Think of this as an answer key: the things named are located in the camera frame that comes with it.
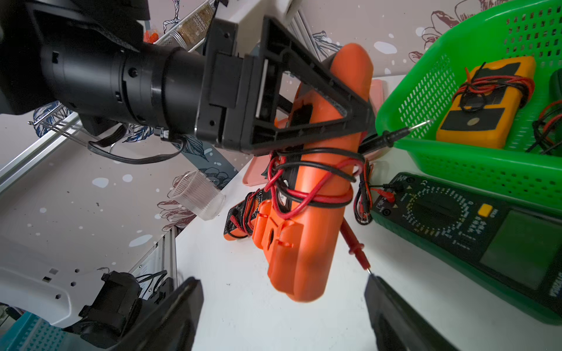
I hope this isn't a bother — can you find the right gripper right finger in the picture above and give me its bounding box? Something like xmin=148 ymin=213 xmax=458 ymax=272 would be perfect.
xmin=364 ymin=274 xmax=456 ymax=350

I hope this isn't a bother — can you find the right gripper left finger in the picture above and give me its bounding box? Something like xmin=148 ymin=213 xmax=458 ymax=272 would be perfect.
xmin=113 ymin=277 xmax=204 ymax=351

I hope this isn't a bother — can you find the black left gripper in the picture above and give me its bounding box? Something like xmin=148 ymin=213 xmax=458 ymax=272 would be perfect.
xmin=195 ymin=16 xmax=374 ymax=155

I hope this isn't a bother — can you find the dark green multimeter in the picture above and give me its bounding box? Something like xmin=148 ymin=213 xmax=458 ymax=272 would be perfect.
xmin=370 ymin=172 xmax=561 ymax=326

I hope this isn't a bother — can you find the large orange multimeter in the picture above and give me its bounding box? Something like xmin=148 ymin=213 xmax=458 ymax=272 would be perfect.
xmin=253 ymin=43 xmax=373 ymax=303

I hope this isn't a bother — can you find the yellow multimeter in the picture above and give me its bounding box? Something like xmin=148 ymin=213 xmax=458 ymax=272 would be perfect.
xmin=436 ymin=56 xmax=537 ymax=149

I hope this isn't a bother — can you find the small orange-black multimeter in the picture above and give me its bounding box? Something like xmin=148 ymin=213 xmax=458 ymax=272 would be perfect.
xmin=223 ymin=189 xmax=271 ymax=241

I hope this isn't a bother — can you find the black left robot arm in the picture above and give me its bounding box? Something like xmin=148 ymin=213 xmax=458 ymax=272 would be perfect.
xmin=1 ymin=1 xmax=374 ymax=155

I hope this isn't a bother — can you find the green plastic basket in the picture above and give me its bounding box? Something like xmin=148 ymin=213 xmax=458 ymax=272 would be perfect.
xmin=376 ymin=1 xmax=561 ymax=210

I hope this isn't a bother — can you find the pink cutting board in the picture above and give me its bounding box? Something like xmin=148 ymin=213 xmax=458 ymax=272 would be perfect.
xmin=242 ymin=79 xmax=386 ymax=187

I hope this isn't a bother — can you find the clear plastic cup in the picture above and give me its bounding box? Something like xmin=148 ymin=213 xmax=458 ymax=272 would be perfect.
xmin=168 ymin=171 xmax=225 ymax=221

